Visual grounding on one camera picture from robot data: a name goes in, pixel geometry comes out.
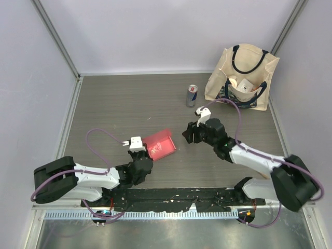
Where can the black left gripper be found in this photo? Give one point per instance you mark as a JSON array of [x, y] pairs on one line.
[[146, 153]]

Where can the beige canvas tote bag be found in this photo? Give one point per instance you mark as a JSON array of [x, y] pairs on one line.
[[243, 61]]

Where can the white tape roll in bag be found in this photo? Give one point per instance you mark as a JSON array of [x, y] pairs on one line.
[[233, 81]]

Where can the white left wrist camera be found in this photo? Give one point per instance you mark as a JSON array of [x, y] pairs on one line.
[[135, 144]]

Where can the white box in bag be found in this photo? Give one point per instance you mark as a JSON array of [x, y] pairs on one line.
[[245, 86]]

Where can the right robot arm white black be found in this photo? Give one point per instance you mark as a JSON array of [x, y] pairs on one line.
[[289, 183]]

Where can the grey slotted cable duct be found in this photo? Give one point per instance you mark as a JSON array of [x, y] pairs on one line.
[[191, 214]]

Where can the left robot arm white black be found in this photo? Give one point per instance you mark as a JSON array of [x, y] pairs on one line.
[[63, 178]]

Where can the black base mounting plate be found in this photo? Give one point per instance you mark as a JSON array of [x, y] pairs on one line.
[[173, 200]]

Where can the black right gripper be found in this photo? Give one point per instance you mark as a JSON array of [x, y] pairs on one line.
[[192, 128]]

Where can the clear plastic wrapper scrap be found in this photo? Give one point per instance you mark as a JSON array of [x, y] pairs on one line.
[[155, 149]]

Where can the silver blue drink can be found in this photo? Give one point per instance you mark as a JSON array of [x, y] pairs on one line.
[[191, 95]]

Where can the pink paper box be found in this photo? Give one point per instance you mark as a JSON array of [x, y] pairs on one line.
[[160, 144]]

